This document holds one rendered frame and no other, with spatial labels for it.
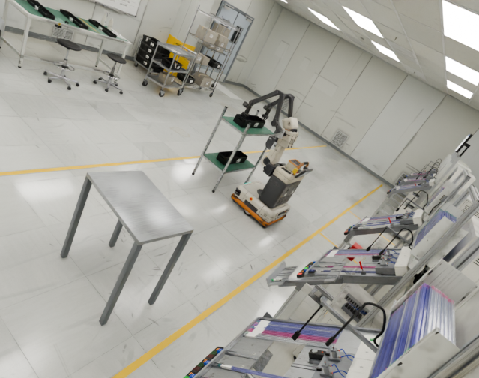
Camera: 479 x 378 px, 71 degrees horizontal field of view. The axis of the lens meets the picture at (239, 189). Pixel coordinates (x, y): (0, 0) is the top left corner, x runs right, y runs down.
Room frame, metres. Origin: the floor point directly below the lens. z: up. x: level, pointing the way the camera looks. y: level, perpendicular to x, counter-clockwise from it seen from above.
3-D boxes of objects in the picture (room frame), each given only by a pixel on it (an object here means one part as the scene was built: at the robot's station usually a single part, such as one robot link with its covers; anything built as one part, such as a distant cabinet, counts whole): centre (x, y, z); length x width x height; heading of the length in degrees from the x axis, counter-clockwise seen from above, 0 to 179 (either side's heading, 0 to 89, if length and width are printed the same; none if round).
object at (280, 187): (4.28, -0.46, 0.59); 0.55 x 0.34 x 0.83; 157
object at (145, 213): (1.92, 0.54, 0.40); 0.70 x 0.45 x 0.80; 60
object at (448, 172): (6.69, -3.35, 0.95); 1.36 x 0.82 x 1.90; 67
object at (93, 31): (5.42, 3.73, 0.40); 1.80 x 0.75 x 0.81; 157
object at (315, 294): (3.20, -1.37, 0.39); 0.24 x 0.24 x 0.78; 67
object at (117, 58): (5.66, 2.97, 0.28); 0.54 x 0.52 x 0.57; 90
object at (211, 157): (4.62, 0.32, 0.55); 0.91 x 0.46 x 1.10; 157
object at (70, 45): (4.80, 3.25, 0.31); 0.52 x 0.49 x 0.62; 157
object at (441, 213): (2.35, -1.38, 1.52); 0.51 x 0.13 x 0.27; 157
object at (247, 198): (4.31, -0.37, 0.16); 0.67 x 0.64 x 0.25; 67
